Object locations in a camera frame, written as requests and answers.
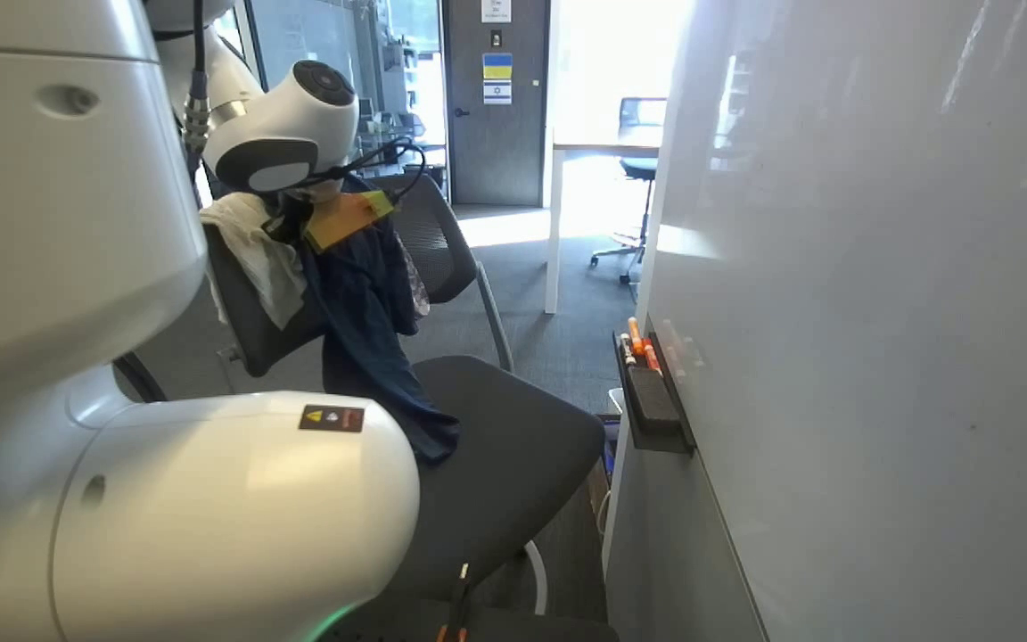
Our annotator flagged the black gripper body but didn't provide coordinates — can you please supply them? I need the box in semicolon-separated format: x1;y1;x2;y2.
259;188;318;250

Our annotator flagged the cream towel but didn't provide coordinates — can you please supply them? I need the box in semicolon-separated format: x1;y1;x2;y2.
197;188;311;336

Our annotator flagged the navy blue garment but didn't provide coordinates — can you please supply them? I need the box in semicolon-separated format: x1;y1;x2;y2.
297;217;462;468

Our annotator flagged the purple checkered cloth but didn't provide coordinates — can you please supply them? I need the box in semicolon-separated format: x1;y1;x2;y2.
399;245;436;321

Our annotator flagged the black mesh chair backrest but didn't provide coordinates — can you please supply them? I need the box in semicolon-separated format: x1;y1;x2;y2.
201;172;516;386

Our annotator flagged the blue swivel office chair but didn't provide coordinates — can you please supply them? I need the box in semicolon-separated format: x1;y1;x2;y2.
583;152;659;290

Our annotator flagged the orange handheld tool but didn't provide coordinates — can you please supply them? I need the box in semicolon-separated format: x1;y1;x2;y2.
302;187;399;257

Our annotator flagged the grey door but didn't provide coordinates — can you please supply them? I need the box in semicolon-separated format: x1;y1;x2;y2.
438;0;554;211

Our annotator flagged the blue yellow flag poster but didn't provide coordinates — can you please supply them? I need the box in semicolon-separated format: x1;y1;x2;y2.
478;51;516;109

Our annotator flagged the white desk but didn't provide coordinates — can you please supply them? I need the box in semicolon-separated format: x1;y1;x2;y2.
541;131;665;321

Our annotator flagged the dark framed monitor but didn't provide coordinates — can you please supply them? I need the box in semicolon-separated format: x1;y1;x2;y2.
615;94;669;141

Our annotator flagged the orange marker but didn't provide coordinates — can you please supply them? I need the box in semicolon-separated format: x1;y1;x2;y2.
623;315;665;379

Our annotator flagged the black whiteboard eraser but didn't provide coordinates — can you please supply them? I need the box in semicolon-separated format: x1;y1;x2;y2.
623;364;693;440

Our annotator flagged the black stick with orange tip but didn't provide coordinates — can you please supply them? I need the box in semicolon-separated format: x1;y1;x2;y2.
447;560;478;642

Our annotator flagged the black whiteboard tray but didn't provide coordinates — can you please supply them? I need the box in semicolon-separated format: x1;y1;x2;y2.
612;336;700;461

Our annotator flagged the large whiteboard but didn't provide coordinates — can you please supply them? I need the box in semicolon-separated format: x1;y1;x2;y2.
599;0;1027;642

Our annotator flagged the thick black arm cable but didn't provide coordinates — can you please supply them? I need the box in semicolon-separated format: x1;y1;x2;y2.
183;0;216;162

